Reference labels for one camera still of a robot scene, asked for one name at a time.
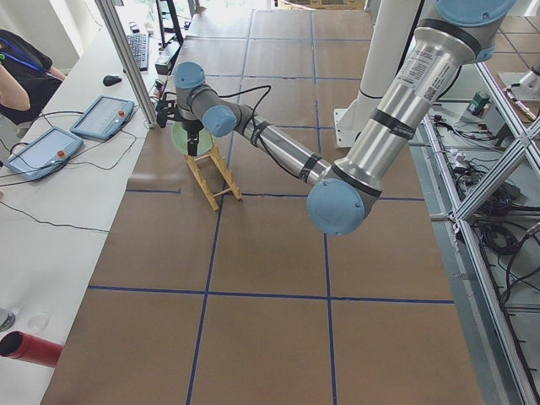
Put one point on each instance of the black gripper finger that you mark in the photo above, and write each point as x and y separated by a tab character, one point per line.
192	143

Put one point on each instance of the seated person dark shirt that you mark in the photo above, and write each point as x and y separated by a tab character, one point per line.
28	79

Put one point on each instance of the blue teach pendant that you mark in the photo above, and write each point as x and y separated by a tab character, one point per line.
45	155
104	118

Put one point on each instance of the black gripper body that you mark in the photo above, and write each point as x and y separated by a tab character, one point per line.
191	127

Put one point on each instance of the near blue teach pendant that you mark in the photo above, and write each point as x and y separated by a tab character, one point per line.
45	155

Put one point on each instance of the aluminium frame post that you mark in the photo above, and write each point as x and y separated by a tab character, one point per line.
114	26

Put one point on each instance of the wooden dish rack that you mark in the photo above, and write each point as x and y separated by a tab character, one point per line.
213	176

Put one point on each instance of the black computer keyboard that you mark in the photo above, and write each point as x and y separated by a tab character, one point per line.
139	47

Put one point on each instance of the red cylindrical bottle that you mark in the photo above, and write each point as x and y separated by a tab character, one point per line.
30	348

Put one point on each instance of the far blue teach pendant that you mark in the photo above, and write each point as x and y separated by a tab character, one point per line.
104	118

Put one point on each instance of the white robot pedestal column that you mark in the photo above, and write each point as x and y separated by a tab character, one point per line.
395	23

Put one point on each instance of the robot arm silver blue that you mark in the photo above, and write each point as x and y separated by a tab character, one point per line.
416	51

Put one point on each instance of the light green ceramic plate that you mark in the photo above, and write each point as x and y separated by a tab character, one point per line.
179	136

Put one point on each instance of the black computer mouse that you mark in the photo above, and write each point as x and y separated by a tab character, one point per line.
110	80

